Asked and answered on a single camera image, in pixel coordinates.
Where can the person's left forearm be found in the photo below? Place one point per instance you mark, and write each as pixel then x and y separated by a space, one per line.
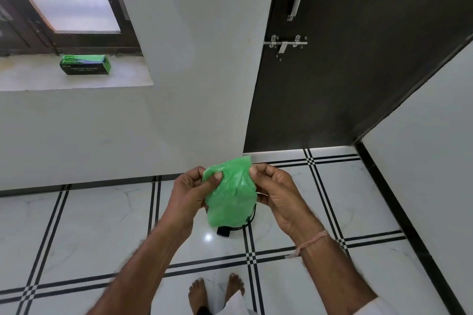
pixel 148 270

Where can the white marble window sill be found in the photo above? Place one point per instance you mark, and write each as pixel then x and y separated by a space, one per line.
pixel 37 78

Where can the pink thread wrist band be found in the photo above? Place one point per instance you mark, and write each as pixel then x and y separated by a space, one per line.
pixel 312 242

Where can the green garbage bag box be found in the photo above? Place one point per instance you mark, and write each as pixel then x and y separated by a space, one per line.
pixel 85 63

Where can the person's right forearm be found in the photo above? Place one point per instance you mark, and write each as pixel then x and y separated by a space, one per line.
pixel 332 274

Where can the steel door bolt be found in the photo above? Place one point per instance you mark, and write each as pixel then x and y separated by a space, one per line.
pixel 284 44

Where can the green plastic garbage bag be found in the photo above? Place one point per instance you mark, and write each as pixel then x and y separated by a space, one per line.
pixel 231 196

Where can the dark trousers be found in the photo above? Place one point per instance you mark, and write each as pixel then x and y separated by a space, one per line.
pixel 204 310

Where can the person's right foot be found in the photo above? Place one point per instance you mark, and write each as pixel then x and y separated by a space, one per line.
pixel 233 283

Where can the dark brown door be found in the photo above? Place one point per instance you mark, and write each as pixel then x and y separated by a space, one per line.
pixel 351 67

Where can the person's right hand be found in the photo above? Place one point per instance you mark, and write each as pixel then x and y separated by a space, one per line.
pixel 288 204

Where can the person's foot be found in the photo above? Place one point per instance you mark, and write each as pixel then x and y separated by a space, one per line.
pixel 233 283
pixel 197 294

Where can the person's left hand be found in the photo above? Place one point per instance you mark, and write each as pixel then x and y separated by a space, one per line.
pixel 184 200

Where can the dark wooden window frame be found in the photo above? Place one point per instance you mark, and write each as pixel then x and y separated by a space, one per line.
pixel 92 41

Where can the black pedal trash bin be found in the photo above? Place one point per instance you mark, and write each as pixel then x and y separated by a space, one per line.
pixel 223 232

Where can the black metal window stay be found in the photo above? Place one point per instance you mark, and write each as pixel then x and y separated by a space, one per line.
pixel 129 53

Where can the person's left foot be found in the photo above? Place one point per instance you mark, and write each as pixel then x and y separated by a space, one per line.
pixel 197 294

